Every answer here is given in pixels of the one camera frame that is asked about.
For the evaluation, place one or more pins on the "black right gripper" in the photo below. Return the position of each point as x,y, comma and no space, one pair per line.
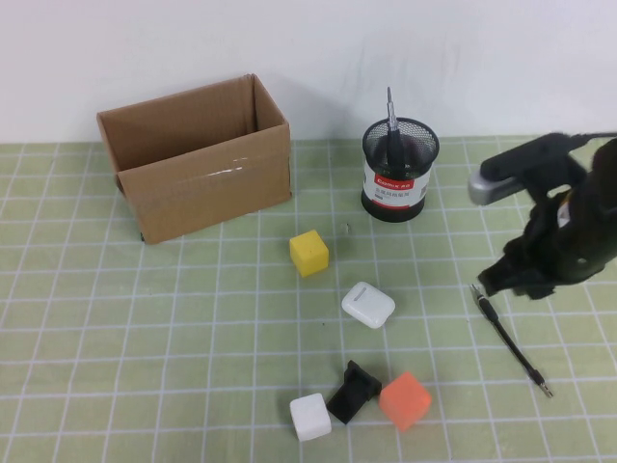
564,241

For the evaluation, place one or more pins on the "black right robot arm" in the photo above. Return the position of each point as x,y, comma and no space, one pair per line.
605,169

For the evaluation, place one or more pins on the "white earbud case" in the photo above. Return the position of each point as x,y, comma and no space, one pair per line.
368,306

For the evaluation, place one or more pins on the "black mesh pen holder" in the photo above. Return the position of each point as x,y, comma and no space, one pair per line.
395,193

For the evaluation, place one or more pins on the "orange cube block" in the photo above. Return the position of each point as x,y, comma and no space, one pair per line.
405,401

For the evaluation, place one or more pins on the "small clear plastic scrap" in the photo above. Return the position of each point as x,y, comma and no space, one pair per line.
344,226

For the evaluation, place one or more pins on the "yellow cube block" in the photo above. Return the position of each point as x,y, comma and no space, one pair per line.
308,254

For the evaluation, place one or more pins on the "white cube block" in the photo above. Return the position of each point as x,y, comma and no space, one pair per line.
311,418

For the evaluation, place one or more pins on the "brown cardboard box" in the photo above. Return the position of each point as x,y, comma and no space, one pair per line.
217,193

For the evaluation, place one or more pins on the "green white checked tablecloth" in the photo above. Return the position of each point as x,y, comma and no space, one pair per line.
193,313

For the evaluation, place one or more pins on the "right wrist camera black silver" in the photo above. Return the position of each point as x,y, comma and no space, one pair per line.
520,164

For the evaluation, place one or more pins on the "black plastic bracket part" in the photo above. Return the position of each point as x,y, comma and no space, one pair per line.
349,394

